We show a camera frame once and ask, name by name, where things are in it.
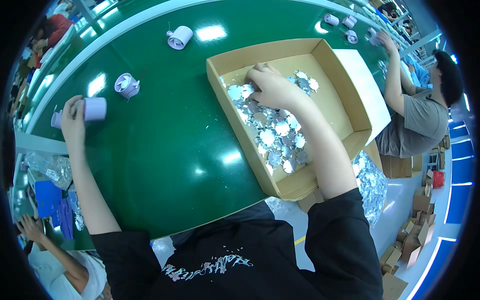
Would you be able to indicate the person's right hand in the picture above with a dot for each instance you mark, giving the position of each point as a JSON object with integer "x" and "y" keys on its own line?
{"x": 275, "y": 88}

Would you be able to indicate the person's left hand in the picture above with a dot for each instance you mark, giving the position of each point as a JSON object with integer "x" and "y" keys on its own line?
{"x": 71, "y": 125}

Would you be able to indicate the lilac fan housing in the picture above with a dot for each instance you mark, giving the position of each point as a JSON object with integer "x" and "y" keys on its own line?
{"x": 351, "y": 36}
{"x": 180, "y": 36}
{"x": 331, "y": 19}
{"x": 126, "y": 86}
{"x": 95, "y": 108}
{"x": 372, "y": 36}
{"x": 349, "y": 21}

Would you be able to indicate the small lilac fan part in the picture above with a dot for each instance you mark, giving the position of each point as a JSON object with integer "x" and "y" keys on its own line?
{"x": 56, "y": 119}

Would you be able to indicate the pile of silver metal discs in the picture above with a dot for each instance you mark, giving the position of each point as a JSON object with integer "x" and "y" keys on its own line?
{"x": 277, "y": 131}

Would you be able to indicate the clear bag of metal parts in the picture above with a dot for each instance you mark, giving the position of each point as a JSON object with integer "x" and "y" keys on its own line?
{"x": 52, "y": 168}

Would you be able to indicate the open cardboard box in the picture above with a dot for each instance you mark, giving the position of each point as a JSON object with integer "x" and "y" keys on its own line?
{"x": 337, "y": 97}

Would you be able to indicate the blue plastic tray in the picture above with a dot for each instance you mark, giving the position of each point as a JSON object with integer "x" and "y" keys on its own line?
{"x": 48, "y": 198}

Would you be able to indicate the purple plastic packets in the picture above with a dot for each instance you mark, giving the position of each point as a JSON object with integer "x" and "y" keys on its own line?
{"x": 65, "y": 219}

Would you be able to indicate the clear bag of silver discs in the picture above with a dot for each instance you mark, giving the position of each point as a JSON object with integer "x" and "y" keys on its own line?
{"x": 371, "y": 187}

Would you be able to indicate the closed cardboard carton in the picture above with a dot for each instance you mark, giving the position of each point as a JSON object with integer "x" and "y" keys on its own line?
{"x": 397, "y": 165}

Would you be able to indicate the person's body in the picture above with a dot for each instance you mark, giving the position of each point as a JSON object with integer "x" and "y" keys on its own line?
{"x": 262, "y": 262}

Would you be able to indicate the red plastic bin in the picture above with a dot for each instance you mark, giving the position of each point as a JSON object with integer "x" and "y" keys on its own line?
{"x": 438, "y": 179}

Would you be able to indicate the heap of cardboard cartons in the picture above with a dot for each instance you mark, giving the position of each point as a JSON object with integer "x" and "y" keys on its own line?
{"x": 412, "y": 236}

